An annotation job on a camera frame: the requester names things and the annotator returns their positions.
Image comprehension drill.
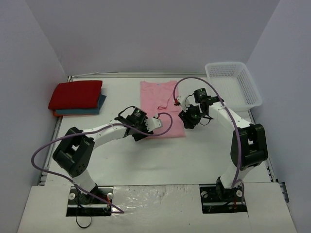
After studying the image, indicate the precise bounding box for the pink t shirt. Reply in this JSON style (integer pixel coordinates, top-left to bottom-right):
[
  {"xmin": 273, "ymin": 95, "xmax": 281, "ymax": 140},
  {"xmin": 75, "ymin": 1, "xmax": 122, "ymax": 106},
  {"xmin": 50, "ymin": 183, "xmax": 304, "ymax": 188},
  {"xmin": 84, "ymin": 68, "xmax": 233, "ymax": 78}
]
[{"xmin": 140, "ymin": 81, "xmax": 186, "ymax": 138}]

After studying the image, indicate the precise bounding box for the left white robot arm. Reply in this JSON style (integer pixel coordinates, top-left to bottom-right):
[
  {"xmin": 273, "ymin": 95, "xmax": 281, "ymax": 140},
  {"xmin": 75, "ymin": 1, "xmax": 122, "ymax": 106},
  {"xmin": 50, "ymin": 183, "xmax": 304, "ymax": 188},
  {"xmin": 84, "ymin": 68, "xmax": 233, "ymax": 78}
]
[{"xmin": 52, "ymin": 108, "xmax": 161, "ymax": 203}]

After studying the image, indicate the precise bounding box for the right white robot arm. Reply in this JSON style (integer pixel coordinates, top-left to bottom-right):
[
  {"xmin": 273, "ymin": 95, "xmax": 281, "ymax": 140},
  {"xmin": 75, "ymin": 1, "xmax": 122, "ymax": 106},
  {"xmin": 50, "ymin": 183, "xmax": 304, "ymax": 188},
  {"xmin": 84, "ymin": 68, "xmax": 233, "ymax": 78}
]
[{"xmin": 174, "ymin": 88, "xmax": 268, "ymax": 200}]

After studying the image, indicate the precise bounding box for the folded teal t shirt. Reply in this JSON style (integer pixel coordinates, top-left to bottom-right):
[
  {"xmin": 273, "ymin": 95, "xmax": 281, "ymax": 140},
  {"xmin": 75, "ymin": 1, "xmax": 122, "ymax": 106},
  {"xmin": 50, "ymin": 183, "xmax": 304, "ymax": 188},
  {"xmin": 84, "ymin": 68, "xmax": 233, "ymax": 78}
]
[{"xmin": 55, "ymin": 94, "xmax": 106, "ymax": 114}]

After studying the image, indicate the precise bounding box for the white plastic basket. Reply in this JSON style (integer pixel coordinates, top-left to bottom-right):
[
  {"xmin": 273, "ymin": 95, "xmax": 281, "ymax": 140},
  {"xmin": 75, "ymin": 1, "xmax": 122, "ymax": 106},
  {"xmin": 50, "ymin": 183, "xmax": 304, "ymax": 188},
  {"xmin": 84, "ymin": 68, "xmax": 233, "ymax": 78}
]
[{"xmin": 205, "ymin": 62, "xmax": 262, "ymax": 112}]

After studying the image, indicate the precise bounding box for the folded red t shirt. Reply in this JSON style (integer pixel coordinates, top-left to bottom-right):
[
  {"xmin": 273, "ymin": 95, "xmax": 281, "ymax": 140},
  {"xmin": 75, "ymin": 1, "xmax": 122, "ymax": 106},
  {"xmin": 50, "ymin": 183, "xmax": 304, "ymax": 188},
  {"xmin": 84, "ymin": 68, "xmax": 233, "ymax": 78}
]
[{"xmin": 48, "ymin": 80, "xmax": 103, "ymax": 110}]

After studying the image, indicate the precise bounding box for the white foam board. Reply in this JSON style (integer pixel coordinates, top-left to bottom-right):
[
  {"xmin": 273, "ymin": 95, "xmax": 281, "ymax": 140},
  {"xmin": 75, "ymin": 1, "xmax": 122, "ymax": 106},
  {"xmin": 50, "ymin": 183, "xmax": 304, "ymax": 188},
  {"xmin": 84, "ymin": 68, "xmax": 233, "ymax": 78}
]
[{"xmin": 18, "ymin": 183, "xmax": 296, "ymax": 233}]

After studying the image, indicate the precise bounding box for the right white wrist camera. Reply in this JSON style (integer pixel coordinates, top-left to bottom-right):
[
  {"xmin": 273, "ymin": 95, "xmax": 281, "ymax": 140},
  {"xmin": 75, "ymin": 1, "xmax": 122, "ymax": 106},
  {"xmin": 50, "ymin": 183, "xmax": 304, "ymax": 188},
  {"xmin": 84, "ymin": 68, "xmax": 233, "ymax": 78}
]
[{"xmin": 174, "ymin": 95, "xmax": 192, "ymax": 112}]

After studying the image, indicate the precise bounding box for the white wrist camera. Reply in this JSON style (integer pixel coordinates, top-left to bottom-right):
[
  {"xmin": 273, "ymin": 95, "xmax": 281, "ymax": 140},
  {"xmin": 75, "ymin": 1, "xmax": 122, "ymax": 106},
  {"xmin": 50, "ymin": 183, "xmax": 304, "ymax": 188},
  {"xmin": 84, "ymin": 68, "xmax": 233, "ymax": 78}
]
[
  {"xmin": 174, "ymin": 95, "xmax": 192, "ymax": 112},
  {"xmin": 144, "ymin": 114, "xmax": 163, "ymax": 133}
]

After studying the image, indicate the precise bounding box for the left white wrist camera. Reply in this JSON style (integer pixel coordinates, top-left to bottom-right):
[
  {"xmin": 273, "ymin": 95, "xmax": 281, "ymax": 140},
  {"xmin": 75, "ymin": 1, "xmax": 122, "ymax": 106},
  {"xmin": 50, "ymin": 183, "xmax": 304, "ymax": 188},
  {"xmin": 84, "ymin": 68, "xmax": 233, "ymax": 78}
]
[{"xmin": 144, "ymin": 114, "xmax": 163, "ymax": 133}]

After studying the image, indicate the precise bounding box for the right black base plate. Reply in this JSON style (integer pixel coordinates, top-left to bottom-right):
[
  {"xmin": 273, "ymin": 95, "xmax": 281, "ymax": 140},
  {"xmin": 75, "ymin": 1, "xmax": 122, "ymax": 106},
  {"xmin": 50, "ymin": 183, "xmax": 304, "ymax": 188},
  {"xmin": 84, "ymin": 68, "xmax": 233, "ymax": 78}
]
[{"xmin": 199, "ymin": 184, "xmax": 247, "ymax": 214}]

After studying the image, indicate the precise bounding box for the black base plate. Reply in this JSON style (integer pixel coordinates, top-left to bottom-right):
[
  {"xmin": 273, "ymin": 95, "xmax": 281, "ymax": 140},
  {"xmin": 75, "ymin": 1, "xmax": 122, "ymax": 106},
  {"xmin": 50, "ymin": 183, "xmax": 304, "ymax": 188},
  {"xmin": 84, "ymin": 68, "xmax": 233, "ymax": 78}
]
[
  {"xmin": 66, "ymin": 187, "xmax": 112, "ymax": 217},
  {"xmin": 199, "ymin": 184, "xmax": 247, "ymax": 214}
]

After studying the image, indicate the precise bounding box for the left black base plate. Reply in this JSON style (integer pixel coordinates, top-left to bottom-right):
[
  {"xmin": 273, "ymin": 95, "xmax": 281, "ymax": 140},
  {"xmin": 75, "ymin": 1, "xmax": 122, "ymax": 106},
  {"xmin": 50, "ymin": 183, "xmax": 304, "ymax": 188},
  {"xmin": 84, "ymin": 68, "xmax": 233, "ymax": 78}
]
[{"xmin": 66, "ymin": 187, "xmax": 112, "ymax": 217}]

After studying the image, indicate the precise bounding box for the thin black cable loop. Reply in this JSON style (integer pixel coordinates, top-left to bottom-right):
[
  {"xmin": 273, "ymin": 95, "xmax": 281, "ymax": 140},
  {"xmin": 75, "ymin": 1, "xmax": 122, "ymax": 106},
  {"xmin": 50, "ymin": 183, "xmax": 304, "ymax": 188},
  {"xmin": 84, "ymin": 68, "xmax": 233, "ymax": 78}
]
[{"xmin": 75, "ymin": 203, "xmax": 93, "ymax": 229}]

